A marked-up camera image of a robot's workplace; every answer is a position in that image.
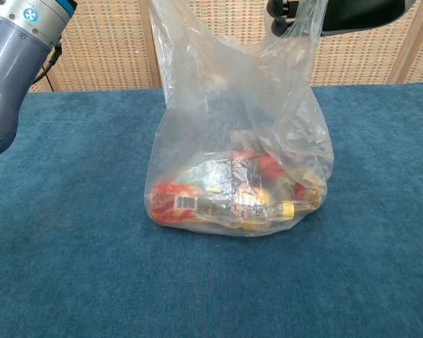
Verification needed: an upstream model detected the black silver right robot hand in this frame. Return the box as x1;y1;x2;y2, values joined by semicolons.
266;0;419;37

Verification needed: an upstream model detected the clear plastic bag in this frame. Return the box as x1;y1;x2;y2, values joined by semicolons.
144;0;336;237

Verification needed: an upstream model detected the woven bamboo folding screen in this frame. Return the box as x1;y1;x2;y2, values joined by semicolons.
27;0;423;93

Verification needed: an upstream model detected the red snack packet with barcode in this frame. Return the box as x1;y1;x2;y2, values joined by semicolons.
150;182;202;223

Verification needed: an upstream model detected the blue carpet table mat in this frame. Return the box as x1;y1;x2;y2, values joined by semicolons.
0;81;423;338

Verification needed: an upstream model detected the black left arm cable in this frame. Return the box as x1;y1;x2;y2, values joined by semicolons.
31;35;63;85

